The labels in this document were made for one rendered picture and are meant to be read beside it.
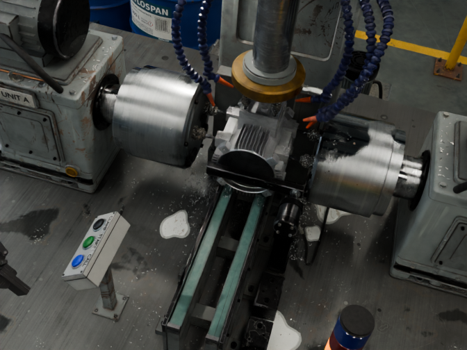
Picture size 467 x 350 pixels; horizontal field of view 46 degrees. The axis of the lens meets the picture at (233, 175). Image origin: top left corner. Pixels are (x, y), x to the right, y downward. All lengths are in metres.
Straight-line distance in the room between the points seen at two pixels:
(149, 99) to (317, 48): 0.47
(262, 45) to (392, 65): 2.44
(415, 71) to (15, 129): 2.66
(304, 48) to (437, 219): 0.57
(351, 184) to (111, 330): 0.68
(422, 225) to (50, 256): 0.95
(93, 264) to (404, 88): 2.64
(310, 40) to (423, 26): 2.65
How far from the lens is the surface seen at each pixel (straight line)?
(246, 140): 1.39
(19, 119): 1.56
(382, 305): 1.52
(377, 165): 1.34
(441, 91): 3.59
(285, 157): 1.39
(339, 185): 1.35
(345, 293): 1.51
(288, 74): 1.32
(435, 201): 1.34
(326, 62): 1.54
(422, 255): 1.49
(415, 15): 4.22
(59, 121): 1.50
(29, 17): 1.42
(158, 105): 1.40
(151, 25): 3.00
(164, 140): 1.40
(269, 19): 1.24
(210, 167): 1.40
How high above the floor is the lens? 2.07
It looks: 48 degrees down
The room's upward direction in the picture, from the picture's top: 6 degrees clockwise
